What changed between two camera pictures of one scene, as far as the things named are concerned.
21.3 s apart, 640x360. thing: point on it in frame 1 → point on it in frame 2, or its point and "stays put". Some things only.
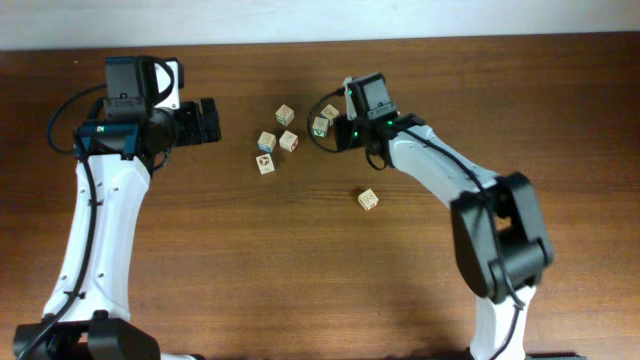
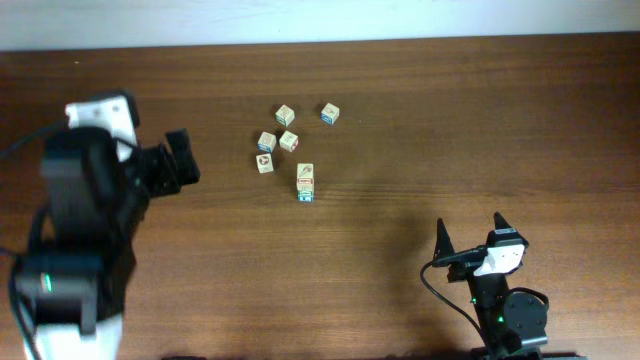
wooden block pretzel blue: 266,142 stays put
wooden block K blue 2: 368,199 → 306,192
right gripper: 342,130 → 444,245
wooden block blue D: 329,112 stays put
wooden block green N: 288,141 stays put
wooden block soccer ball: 264,164 stays put
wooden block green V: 285,115 stays put
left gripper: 195,130 → 172,162
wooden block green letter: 319,126 → 305,187
